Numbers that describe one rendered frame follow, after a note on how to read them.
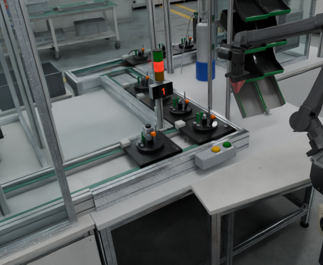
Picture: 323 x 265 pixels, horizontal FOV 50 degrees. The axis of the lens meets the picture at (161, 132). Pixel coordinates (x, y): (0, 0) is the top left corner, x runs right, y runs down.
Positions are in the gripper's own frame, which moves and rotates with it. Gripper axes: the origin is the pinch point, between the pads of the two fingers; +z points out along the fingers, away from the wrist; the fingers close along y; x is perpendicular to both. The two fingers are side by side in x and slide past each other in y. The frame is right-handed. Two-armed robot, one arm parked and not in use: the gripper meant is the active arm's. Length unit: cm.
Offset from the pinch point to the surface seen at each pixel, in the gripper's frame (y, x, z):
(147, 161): 47, -8, 26
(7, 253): 116, 3, 35
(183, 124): 14.3, -26.0, 25.6
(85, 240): 86, 5, 44
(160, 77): 24.9, -28.8, -4.4
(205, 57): -50, -94, 19
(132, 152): 49, -20, 26
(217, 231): 31, 26, 53
